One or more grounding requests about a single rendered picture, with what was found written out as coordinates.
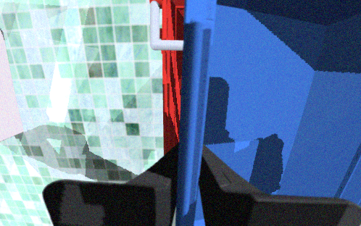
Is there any red plastic tray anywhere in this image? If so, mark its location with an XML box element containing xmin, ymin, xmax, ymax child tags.
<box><xmin>149</xmin><ymin>0</ymin><xmax>185</xmax><ymax>155</ymax></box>

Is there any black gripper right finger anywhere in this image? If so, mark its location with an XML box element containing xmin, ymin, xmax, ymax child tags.
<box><xmin>199</xmin><ymin>144</ymin><xmax>361</xmax><ymax>226</ymax></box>

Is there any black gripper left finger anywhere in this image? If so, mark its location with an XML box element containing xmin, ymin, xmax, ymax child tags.
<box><xmin>42</xmin><ymin>143</ymin><xmax>179</xmax><ymax>226</ymax></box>

